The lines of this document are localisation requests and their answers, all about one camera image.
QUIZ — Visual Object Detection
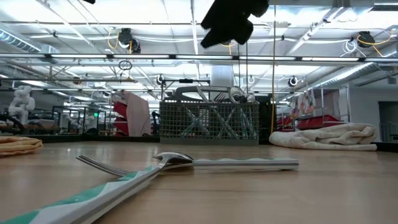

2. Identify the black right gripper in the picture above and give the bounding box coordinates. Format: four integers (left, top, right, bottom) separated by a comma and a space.
200, 0, 270, 49

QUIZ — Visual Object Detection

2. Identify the grey mesh silverware basket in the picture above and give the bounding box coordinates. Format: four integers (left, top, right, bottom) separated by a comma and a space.
159, 85, 261, 146

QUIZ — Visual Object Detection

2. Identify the white round column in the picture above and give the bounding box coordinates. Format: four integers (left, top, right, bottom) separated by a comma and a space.
210, 65, 234, 101

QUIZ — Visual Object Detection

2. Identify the long ceiling light bar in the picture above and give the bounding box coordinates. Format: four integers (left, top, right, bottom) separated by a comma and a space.
0, 53, 398, 62

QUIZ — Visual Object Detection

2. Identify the black cabinet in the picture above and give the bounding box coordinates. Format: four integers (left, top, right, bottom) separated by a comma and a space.
257, 95, 277, 144

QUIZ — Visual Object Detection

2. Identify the white robot figure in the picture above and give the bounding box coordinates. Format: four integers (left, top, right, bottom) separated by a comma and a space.
7, 85, 36, 126

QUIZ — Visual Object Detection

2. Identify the red rack with beige cover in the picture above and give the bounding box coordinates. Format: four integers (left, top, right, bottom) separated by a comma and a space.
111, 90, 152, 138

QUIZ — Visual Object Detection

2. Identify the red bin storage rack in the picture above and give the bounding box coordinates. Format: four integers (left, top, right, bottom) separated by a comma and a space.
276, 86, 351, 132

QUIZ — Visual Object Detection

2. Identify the cream folded towel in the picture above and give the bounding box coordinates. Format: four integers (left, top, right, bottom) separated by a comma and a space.
269, 123, 379, 152

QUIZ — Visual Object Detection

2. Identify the orange folded cloth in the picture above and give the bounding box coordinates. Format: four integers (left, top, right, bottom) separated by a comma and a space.
0, 136, 44, 158

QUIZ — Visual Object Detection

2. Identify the black hanging cord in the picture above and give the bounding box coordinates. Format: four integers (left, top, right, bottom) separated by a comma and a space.
237, 43, 242, 90
245, 42, 250, 94

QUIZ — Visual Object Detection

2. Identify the hanging wire loop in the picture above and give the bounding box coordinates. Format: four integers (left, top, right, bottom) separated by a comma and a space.
118, 59, 134, 72

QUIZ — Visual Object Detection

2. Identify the black overhead mount bar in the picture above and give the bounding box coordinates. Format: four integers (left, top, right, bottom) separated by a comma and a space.
164, 78, 211, 85

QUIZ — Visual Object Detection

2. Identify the black workstation frame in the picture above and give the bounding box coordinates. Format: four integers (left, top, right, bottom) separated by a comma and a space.
51, 105, 108, 135

